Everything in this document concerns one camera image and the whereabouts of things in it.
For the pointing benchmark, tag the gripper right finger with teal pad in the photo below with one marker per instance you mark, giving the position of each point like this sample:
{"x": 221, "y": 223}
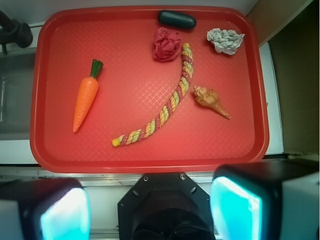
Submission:
{"x": 266, "y": 200}

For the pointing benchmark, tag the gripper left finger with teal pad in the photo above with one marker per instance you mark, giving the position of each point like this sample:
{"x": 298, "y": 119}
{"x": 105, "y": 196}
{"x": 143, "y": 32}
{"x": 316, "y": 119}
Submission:
{"x": 44, "y": 209}

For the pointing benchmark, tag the white paper ball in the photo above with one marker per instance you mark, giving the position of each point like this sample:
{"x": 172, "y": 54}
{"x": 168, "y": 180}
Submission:
{"x": 225, "y": 41}

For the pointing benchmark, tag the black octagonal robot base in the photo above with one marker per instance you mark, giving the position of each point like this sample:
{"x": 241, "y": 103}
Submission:
{"x": 165, "y": 206}

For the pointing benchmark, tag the tan toy conch shell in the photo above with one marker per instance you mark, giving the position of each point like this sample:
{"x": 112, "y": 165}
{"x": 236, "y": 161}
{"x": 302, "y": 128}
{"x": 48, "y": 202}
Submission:
{"x": 210, "y": 99}

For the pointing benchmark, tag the orange toy carrot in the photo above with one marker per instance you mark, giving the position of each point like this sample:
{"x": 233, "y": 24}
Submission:
{"x": 87, "y": 92}

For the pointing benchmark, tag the red plastic tray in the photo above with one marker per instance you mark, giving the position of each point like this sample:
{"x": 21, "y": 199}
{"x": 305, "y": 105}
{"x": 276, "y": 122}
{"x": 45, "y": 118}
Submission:
{"x": 133, "y": 88}

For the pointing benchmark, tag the grey toy sink basin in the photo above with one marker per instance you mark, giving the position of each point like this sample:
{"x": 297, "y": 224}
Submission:
{"x": 16, "y": 87}

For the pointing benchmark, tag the brown cardboard panel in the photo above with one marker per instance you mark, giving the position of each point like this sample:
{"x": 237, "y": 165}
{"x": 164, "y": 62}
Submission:
{"x": 291, "y": 30}

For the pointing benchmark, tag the grey toy faucet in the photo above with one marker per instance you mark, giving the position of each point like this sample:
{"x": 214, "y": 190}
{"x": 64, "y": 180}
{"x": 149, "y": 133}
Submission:
{"x": 14, "y": 32}

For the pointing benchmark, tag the crumpled red paper ball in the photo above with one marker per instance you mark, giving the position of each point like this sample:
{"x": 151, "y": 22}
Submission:
{"x": 166, "y": 44}

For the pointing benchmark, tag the dark green oval toy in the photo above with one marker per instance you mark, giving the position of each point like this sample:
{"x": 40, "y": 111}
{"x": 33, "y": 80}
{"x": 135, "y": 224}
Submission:
{"x": 176, "y": 19}

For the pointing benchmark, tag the twisted multicolour rope toy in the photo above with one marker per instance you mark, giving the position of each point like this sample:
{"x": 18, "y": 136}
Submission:
{"x": 168, "y": 109}

